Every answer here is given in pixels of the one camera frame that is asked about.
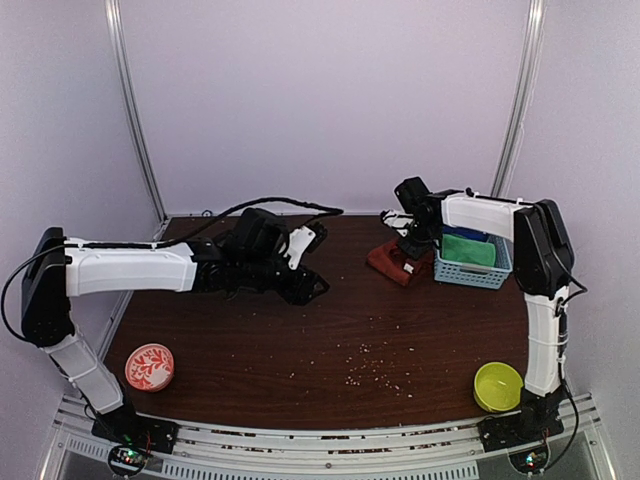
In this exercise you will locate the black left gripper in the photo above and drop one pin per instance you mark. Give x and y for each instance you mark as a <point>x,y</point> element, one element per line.
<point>299,293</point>

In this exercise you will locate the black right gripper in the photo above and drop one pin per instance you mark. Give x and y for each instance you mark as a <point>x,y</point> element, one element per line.
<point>413,250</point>

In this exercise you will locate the dark red towel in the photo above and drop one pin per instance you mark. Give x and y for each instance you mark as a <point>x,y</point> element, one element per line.
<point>389,260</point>

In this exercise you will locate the green microfibre towel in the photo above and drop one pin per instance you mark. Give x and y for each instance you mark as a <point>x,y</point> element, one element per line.
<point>462,250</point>

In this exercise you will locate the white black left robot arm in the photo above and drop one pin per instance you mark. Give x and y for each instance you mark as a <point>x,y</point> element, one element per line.
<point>63,267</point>

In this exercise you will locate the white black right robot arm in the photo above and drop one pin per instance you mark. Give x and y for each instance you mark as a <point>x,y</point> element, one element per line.
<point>543,259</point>

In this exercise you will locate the blue folded towel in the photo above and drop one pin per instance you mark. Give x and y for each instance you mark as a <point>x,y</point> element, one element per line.
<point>470,234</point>

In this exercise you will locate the light blue perforated basket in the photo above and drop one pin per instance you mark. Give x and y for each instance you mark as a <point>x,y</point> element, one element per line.
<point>476,275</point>

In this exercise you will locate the red white patterned plate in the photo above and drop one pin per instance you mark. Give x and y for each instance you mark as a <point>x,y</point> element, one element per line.
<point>150,368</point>

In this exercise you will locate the yellow-green bowl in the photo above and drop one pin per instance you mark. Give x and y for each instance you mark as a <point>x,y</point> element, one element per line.
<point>497,387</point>

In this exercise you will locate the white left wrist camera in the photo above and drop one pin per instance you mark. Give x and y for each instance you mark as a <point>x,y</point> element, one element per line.
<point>302,240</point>

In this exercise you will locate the right aluminium frame post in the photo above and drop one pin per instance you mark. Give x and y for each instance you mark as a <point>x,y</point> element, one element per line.
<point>525,85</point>

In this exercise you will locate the aluminium frame post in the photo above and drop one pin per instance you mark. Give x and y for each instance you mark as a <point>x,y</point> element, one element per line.
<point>525,85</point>
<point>118,41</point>

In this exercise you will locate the aluminium front rail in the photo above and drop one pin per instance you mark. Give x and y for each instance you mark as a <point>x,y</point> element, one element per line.
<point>449,450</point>

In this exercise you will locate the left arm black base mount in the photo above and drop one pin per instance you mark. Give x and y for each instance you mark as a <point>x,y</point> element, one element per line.
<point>125,426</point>

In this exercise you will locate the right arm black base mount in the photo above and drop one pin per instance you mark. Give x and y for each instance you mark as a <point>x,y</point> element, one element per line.
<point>535,421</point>

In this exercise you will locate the left aluminium frame post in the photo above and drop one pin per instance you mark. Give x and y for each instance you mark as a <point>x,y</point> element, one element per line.
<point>118,41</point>

